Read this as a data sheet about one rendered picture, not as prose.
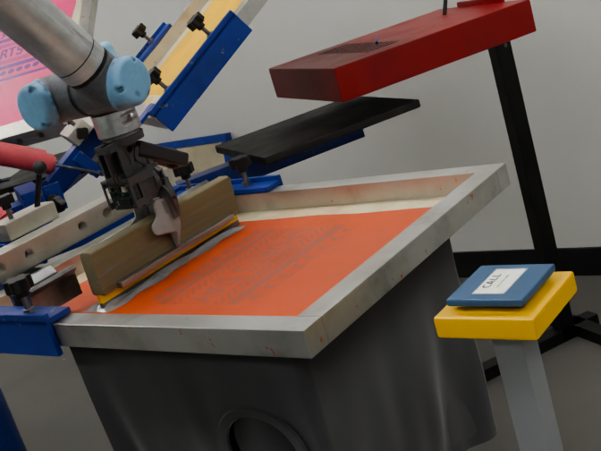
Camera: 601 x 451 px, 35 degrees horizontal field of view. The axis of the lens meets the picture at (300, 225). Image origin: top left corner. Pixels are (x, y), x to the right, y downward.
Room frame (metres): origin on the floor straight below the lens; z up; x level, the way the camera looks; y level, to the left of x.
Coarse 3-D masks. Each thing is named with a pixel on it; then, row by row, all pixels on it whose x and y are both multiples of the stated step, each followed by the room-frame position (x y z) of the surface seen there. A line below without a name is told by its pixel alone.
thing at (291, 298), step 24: (312, 264) 1.37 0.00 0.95; (336, 264) 1.34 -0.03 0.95; (360, 264) 1.31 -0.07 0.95; (288, 288) 1.30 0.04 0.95; (312, 288) 1.27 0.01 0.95; (72, 312) 1.50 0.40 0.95; (96, 312) 1.46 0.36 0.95; (120, 312) 1.42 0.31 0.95; (144, 312) 1.39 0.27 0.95; (168, 312) 1.35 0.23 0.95; (192, 312) 1.32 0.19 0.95; (216, 312) 1.29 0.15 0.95; (240, 312) 1.26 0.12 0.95; (264, 312) 1.23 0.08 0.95; (288, 312) 1.20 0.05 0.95
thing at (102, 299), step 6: (234, 216) 1.72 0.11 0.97; (222, 228) 1.69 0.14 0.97; (210, 234) 1.67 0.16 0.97; (204, 240) 1.65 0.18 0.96; (192, 246) 1.63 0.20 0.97; (174, 258) 1.59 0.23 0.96; (162, 264) 1.57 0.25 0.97; (156, 270) 1.56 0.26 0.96; (144, 276) 1.53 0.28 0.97; (132, 282) 1.51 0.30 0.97; (120, 288) 1.49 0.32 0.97; (126, 288) 1.50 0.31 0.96; (108, 294) 1.47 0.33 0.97; (114, 294) 1.48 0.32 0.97; (102, 300) 1.46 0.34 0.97; (108, 300) 1.47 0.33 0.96
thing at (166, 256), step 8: (232, 216) 1.69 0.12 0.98; (216, 224) 1.65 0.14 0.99; (224, 224) 1.67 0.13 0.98; (200, 232) 1.63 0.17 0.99; (208, 232) 1.63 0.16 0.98; (192, 240) 1.60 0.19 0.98; (176, 248) 1.57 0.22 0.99; (184, 248) 1.58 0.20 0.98; (160, 256) 1.55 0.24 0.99; (168, 256) 1.55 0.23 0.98; (152, 264) 1.52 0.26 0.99; (160, 264) 1.54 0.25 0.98; (136, 272) 1.50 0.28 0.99; (144, 272) 1.51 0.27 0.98; (120, 280) 1.48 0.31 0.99; (128, 280) 1.48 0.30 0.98
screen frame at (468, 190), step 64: (256, 192) 1.79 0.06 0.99; (320, 192) 1.68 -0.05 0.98; (384, 192) 1.59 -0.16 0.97; (448, 192) 1.51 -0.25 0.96; (64, 256) 1.74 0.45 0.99; (384, 256) 1.20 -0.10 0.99; (64, 320) 1.35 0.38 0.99; (128, 320) 1.26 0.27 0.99; (192, 320) 1.18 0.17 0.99; (256, 320) 1.11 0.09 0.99; (320, 320) 1.06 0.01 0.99
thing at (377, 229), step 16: (416, 208) 1.49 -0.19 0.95; (240, 224) 1.73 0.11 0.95; (256, 224) 1.70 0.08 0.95; (272, 224) 1.66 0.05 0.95; (288, 224) 1.63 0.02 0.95; (304, 224) 1.60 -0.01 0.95; (320, 224) 1.57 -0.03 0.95; (336, 224) 1.54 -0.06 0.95; (368, 224) 1.49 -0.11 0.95; (384, 224) 1.46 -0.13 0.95; (400, 224) 1.44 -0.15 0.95; (224, 240) 1.65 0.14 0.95; (352, 240) 1.43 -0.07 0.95; (368, 240) 1.40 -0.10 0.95; (384, 240) 1.38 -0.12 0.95; (208, 256) 1.58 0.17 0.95; (320, 256) 1.40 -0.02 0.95; (336, 256) 1.37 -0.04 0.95; (352, 256) 1.35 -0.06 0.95; (368, 256) 1.33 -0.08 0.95
